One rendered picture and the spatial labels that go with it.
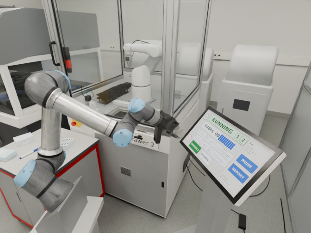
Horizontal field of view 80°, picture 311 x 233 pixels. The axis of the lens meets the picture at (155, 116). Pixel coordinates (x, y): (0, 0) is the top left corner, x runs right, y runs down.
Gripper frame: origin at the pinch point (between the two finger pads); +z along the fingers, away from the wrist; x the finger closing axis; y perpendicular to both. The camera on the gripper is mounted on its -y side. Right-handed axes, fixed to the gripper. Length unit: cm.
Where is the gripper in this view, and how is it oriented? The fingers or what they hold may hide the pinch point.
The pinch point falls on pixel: (178, 137)
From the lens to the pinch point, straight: 105.7
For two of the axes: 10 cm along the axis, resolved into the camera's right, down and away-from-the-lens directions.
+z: 7.1, 4.6, 5.3
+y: 6.1, -7.8, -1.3
